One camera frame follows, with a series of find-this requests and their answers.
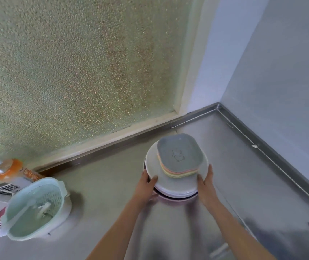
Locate person's left hand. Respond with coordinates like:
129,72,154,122
135,170,159,203

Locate person's right hand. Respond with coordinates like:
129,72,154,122
196,164,219,209

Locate pale lavender small round plate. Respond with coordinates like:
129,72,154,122
145,139,209,192

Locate blue-grey square dish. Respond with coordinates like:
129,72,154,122
156,133,204,171

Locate person's left forearm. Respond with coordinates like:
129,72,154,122
85,197,151,260

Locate person's right forearm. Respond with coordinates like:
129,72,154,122
203,197,277,260

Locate small white plastic piece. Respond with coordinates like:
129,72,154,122
36,202,53,214

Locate mint green strainer bowl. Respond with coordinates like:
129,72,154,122
0,177,72,243

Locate orange drink bottle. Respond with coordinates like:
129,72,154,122
0,156,45,187

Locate frosted glass window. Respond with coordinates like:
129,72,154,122
0,0,207,171

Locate white wire dish rack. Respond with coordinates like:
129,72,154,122
0,182,21,239

